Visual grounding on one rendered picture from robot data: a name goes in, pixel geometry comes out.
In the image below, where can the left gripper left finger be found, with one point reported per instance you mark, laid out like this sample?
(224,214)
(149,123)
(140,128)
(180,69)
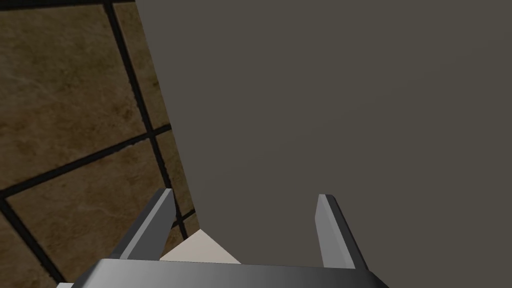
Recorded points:
(150,230)

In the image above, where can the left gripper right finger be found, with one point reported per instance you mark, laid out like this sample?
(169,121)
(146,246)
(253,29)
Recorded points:
(334,236)

